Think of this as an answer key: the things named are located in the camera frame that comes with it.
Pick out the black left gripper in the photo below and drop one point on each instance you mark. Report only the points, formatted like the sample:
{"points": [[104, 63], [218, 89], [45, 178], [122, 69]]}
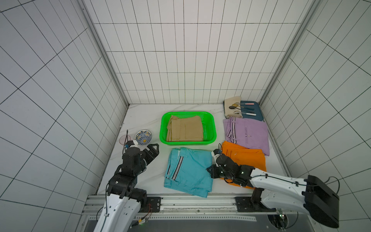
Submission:
{"points": [[153, 151]]}

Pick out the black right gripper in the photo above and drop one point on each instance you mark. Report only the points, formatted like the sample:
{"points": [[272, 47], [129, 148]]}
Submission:
{"points": [[219, 164]]}

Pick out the orange pants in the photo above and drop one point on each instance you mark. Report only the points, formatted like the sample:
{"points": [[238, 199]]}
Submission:
{"points": [[244, 156]]}

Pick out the teal pants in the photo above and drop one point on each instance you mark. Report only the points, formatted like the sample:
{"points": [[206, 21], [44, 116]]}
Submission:
{"points": [[187, 171]]}

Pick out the purple pants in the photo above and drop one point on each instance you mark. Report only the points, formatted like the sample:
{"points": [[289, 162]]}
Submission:
{"points": [[248, 133]]}

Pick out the khaki pants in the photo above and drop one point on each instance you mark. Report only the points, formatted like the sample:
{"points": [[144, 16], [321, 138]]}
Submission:
{"points": [[185, 129]]}

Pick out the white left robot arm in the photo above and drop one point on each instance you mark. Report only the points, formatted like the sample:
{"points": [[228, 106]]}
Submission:
{"points": [[124, 185]]}

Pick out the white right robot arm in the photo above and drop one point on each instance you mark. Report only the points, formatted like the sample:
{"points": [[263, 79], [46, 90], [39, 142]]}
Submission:
{"points": [[309, 196]]}

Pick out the green plastic basket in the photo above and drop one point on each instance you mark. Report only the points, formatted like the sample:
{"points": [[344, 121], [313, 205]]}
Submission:
{"points": [[207, 119]]}

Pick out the blue patterned ceramic plate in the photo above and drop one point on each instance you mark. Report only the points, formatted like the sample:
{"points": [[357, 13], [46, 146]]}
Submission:
{"points": [[143, 137]]}

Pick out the pink plastic cup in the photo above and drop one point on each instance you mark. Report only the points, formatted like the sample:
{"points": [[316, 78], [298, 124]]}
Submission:
{"points": [[123, 139]]}

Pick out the dark metal spoon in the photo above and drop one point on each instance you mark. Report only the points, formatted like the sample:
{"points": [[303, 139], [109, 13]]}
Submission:
{"points": [[240, 108]]}

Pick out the dark teal tray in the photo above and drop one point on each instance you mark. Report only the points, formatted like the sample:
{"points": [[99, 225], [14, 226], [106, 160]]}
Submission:
{"points": [[257, 111]]}

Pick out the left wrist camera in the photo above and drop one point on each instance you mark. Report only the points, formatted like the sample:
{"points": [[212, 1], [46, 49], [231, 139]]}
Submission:
{"points": [[130, 143]]}

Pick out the white handled spoon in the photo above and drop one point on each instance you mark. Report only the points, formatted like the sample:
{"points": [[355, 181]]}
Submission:
{"points": [[242, 113]]}

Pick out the aluminium mounting rail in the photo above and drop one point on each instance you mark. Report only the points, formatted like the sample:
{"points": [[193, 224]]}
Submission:
{"points": [[176, 207]]}

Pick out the green handled gold spoon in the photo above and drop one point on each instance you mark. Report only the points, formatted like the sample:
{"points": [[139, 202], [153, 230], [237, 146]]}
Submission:
{"points": [[243, 106]]}

